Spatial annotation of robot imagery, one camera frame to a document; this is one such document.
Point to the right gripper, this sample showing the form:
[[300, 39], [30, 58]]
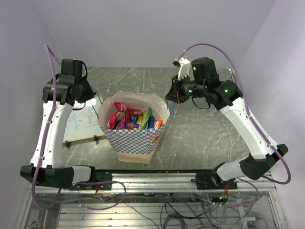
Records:
[[175, 94]]

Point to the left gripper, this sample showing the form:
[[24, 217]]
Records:
[[90, 94]]

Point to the blue checkered paper bag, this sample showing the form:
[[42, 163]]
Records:
[[131, 144]]

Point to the red crisps bag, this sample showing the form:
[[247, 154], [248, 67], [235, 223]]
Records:
[[122, 107]]

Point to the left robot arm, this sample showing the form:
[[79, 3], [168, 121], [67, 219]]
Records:
[[45, 169]]

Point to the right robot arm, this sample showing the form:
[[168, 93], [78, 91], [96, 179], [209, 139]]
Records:
[[199, 79]]

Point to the green yellow candy bag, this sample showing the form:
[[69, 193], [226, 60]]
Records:
[[145, 119]]

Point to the small whiteboard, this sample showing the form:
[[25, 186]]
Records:
[[82, 123]]

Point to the orange Fox's candy pack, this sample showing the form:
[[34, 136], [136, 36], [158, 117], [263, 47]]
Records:
[[158, 123]]

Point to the red snack packet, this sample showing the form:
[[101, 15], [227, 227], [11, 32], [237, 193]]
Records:
[[133, 112]]

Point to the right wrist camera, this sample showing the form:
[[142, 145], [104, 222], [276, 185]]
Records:
[[184, 67]]

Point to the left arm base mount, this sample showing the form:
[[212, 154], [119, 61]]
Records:
[[96, 176]]

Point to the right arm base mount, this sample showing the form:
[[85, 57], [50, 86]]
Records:
[[206, 179]]

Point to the aluminium frame rail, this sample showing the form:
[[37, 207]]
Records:
[[170, 183]]

